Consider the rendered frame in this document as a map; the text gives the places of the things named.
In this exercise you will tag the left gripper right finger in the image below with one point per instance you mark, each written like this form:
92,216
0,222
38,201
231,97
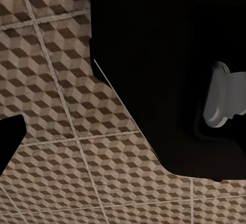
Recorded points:
238,131

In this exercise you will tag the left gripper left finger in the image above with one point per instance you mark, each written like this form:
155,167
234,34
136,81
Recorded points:
12,132

